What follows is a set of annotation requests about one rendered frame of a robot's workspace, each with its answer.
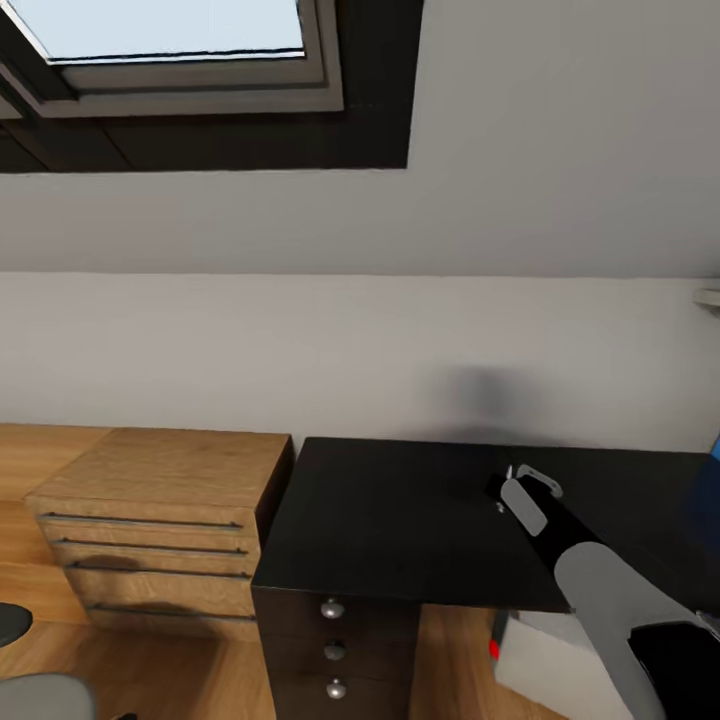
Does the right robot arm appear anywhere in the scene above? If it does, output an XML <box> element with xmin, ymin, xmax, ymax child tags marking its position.
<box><xmin>484</xmin><ymin>464</ymin><xmax>720</xmax><ymax>720</ymax></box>

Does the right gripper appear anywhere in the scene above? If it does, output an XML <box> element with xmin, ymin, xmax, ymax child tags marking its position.
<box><xmin>484</xmin><ymin>473</ymin><xmax>508</xmax><ymax>509</ymax></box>

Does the swivel chair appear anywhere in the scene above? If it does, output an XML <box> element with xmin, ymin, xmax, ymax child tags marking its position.
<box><xmin>0</xmin><ymin>603</ymin><xmax>137</xmax><ymax>720</ymax></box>

